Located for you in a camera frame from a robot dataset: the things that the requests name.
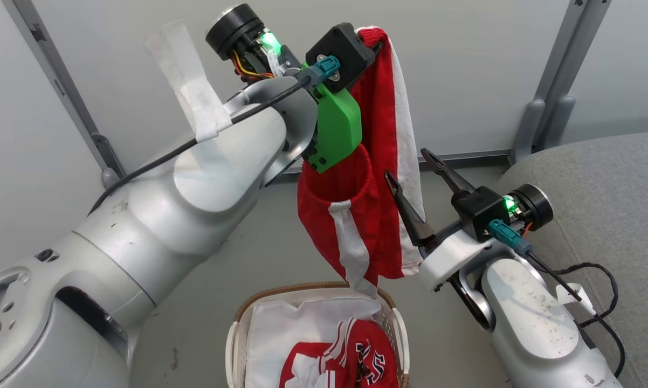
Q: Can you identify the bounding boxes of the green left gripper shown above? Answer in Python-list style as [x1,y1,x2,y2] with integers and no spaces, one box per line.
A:
[205,4,363,174]

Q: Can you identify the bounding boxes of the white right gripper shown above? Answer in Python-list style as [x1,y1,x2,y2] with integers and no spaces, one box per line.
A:
[384,148,554,293]

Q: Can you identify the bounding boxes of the red shorts with white stripe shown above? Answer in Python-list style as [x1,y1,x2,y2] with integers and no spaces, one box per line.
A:
[297,26,427,298]

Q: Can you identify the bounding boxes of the red white printed jersey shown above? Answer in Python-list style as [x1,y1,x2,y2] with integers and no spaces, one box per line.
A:
[279,318,399,388]

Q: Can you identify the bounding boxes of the white cloth basket liner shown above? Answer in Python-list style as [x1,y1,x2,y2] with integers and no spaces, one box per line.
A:
[245,296,384,388]

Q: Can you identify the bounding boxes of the white laundry basket brown rim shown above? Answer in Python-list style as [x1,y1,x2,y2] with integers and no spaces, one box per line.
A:
[225,281,410,388]

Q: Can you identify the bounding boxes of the short grey partition foot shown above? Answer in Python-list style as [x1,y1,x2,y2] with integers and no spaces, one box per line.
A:
[510,98,546,163]
[542,96,576,151]

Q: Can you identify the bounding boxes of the translucent white tape strip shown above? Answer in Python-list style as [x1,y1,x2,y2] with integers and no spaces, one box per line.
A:
[145,20,233,143]

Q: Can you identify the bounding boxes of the grey fabric sofa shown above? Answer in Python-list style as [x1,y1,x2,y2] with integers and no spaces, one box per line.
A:
[497,131,648,388]

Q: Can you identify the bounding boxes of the teal cable connector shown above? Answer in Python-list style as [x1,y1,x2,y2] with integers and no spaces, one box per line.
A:
[488,219,534,257]
[300,55,341,89]

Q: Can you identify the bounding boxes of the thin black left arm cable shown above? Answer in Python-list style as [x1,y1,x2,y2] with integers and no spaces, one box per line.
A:
[87,75,311,216]

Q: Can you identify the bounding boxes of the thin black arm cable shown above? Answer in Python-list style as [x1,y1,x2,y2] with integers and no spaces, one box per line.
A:
[521,248,626,378]
[87,75,311,216]

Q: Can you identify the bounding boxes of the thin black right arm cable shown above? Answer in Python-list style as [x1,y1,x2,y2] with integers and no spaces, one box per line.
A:
[521,248,626,378]

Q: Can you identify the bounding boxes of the small white cable tag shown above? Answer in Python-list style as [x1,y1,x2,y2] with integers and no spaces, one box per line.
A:
[556,283,597,316]

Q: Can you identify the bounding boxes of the grey partition post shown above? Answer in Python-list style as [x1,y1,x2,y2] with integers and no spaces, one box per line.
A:
[532,0,611,151]
[3,0,126,186]

